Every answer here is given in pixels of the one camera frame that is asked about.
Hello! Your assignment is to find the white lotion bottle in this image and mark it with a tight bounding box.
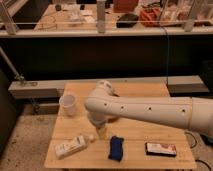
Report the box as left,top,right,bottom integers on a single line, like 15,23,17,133
55,134,95,159

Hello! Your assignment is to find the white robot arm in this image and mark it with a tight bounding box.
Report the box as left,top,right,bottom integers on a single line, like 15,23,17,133
84,80,213,138

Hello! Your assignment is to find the orange ceramic bowl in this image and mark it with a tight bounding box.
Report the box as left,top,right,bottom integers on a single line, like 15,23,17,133
107,116,119,122

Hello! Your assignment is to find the blue cloth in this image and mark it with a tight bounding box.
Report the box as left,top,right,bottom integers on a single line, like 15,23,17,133
108,136,124,162

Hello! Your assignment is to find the translucent plastic cup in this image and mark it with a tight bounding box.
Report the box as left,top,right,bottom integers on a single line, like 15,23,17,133
59,95,76,116

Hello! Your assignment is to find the black rectangular box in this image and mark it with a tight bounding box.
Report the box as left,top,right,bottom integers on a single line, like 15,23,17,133
145,142,177,157

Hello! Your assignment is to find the diagonal metal strut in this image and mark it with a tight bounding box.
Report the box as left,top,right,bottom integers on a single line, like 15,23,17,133
0,46,38,88

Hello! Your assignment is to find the black bag on bench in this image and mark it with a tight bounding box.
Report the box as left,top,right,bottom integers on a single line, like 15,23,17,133
116,13,138,28

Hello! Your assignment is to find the orange tool on bench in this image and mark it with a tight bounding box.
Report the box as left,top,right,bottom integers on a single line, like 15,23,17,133
139,7,160,27

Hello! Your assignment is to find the grey metal rail beam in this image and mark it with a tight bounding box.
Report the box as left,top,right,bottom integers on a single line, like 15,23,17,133
8,75,209,99

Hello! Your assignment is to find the white post on bench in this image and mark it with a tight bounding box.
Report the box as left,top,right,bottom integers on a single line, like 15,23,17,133
97,0,106,33

